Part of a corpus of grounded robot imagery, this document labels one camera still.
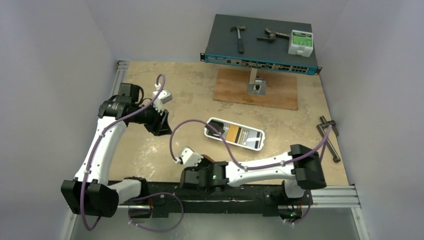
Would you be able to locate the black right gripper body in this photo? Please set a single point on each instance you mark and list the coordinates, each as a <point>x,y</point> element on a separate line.
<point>191,173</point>

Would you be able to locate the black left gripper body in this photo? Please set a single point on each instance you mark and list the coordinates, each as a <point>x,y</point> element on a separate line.
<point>149,117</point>

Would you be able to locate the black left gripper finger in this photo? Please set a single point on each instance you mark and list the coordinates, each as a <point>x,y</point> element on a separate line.
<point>164,124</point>
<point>157,132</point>

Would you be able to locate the white plastic basket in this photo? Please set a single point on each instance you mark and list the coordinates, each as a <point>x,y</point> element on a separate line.
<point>245,131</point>

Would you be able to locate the brown leather card holder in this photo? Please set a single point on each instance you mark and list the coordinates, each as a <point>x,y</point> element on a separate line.
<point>207,158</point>

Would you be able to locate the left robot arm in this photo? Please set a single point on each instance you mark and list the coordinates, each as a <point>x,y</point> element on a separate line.
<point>89,192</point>

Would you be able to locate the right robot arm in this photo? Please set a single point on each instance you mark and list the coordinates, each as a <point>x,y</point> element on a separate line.
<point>300,169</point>

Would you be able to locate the gold striped credit card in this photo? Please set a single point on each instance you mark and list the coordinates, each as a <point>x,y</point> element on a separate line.
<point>234,133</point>

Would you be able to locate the plywood base board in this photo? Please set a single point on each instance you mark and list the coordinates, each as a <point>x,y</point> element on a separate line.
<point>271,90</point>

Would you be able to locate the small hammer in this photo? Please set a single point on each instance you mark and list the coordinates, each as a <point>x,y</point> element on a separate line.
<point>240,44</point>

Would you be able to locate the white green electrical module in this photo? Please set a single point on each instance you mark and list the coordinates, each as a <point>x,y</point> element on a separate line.
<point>301,43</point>

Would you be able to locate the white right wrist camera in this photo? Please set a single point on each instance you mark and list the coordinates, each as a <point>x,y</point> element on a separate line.
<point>188,157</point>

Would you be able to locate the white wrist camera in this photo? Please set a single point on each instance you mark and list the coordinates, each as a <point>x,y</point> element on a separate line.
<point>188,157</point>
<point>162,97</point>

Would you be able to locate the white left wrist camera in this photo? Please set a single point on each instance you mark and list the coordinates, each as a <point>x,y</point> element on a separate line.
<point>162,97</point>

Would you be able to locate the aluminium frame rail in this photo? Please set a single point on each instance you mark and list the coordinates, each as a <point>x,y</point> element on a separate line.
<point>120,75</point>

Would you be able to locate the silver metal stand bracket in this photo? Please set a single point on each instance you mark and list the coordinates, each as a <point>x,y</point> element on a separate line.
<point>256,85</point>

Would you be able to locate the blue network switch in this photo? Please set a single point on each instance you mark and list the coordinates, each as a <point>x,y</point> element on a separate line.
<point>257,43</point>

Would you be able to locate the metal T-handle tool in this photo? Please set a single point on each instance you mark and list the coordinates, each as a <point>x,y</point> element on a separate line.
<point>322,128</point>

